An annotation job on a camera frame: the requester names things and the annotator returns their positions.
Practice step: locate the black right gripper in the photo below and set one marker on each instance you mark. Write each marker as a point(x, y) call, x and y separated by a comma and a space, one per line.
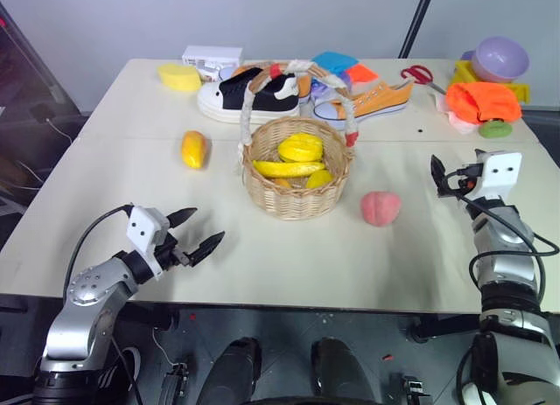
point(461, 182)

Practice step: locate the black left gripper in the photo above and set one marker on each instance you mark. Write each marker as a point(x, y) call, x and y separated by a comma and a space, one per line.
point(171, 252)

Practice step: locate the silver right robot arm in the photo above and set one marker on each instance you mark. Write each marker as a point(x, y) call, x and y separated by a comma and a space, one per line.
point(507, 274)

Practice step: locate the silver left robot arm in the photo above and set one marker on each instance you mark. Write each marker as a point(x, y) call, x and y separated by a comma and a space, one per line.
point(87, 287)

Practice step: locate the yellow star fruit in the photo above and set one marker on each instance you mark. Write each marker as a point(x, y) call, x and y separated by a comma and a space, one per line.
point(301, 148)

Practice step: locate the pale pink paper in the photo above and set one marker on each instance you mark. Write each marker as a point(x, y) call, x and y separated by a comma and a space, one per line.
point(457, 118)

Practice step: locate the pink peach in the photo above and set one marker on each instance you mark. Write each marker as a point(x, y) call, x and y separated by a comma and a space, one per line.
point(380, 208)

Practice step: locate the green oval object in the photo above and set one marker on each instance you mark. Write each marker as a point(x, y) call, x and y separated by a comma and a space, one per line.
point(494, 129)

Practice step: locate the large orange yellow mango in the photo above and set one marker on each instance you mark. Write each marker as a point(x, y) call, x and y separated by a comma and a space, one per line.
point(193, 150)

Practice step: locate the orange cloth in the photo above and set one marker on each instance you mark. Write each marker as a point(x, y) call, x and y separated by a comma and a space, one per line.
point(481, 99)

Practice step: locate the orange and white sneaker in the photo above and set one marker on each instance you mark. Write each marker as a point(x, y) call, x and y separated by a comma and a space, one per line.
point(376, 101)

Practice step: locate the yellow banana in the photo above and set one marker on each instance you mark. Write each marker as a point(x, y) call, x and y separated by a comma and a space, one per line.
point(284, 168)

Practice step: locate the yellow plastic container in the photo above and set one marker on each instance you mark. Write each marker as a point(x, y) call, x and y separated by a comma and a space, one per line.
point(464, 72)

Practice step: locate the small purple bowl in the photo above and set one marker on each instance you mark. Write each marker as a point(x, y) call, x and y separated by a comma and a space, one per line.
point(468, 55)

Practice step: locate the orange sponge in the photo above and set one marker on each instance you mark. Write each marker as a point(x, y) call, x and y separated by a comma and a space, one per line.
point(362, 73)

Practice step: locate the large purple bowl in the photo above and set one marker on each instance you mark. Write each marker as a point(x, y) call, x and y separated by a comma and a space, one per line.
point(501, 60)

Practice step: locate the black and white sneaker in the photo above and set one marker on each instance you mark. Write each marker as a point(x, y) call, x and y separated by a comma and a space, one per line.
point(232, 99)

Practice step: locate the dark rounded shape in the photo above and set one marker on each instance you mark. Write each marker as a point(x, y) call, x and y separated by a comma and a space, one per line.
point(236, 367)

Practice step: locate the light purple plastic item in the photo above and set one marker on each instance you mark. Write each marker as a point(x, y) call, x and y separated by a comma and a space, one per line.
point(318, 90)

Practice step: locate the yellow sponge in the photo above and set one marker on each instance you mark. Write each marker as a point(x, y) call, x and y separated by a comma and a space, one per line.
point(178, 78)

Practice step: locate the blue cloth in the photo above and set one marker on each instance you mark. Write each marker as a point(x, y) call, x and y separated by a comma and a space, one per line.
point(334, 61)

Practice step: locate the black slanted pole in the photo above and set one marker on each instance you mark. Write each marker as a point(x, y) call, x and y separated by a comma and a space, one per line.
point(415, 20)

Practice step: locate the white cardboard box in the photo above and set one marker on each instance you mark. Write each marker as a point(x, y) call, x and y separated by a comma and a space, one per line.
point(210, 57)

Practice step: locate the dark side furniture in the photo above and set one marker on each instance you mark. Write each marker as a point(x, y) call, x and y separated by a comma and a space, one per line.
point(30, 129)

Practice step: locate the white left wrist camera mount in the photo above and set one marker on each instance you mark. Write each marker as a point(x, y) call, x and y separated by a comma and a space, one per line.
point(142, 228)

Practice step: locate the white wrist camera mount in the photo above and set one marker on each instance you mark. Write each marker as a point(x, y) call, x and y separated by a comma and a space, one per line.
point(501, 173)
point(142, 228)

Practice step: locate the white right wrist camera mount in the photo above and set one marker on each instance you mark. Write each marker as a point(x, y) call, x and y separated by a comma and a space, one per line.
point(501, 173)

